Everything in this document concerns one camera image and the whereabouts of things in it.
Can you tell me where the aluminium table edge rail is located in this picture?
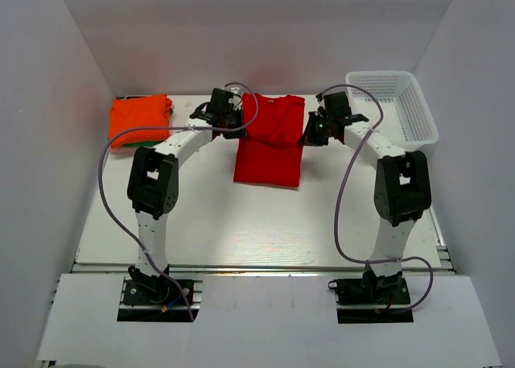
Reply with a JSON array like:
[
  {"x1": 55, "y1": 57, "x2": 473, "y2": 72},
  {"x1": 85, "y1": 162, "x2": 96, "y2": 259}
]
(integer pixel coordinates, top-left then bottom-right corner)
[{"x1": 72, "y1": 263, "x2": 455, "y2": 275}]

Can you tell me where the orange folded t shirt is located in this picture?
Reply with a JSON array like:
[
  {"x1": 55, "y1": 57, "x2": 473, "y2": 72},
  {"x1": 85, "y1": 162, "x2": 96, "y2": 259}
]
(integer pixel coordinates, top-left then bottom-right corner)
[{"x1": 109, "y1": 94, "x2": 173, "y2": 149}]

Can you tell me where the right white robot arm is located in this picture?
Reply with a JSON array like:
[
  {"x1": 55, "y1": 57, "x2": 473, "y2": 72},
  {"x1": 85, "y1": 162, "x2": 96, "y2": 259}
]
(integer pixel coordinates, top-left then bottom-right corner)
[{"x1": 299, "y1": 88, "x2": 432, "y2": 303}]

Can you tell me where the white plastic mesh basket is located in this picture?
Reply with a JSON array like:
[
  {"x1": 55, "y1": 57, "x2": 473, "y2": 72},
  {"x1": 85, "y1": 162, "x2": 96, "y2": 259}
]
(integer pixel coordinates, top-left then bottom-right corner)
[{"x1": 345, "y1": 70, "x2": 439, "y2": 151}]

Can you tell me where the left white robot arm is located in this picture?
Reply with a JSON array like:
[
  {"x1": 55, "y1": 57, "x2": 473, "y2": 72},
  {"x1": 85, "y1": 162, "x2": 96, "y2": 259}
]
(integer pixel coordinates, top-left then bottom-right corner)
[{"x1": 127, "y1": 86, "x2": 246, "y2": 303}]

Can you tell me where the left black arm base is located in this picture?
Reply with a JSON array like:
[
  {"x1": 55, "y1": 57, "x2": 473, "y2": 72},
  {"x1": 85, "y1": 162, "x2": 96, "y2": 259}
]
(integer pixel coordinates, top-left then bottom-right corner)
[{"x1": 117, "y1": 266, "x2": 201, "y2": 323}]

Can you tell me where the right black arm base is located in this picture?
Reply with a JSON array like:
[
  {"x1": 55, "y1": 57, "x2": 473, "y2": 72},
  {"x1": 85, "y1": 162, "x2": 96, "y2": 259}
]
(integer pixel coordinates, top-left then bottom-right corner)
[{"x1": 328, "y1": 267, "x2": 414, "y2": 325}]

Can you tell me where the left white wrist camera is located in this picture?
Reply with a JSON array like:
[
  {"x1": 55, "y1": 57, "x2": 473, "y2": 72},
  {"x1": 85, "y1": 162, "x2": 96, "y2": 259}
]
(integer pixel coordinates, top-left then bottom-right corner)
[{"x1": 224, "y1": 85, "x2": 245, "y2": 99}]

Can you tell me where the red t shirt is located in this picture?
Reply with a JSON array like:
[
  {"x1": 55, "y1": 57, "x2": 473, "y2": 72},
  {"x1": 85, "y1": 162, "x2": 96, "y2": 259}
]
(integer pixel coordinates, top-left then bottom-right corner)
[{"x1": 233, "y1": 93, "x2": 305, "y2": 188}]

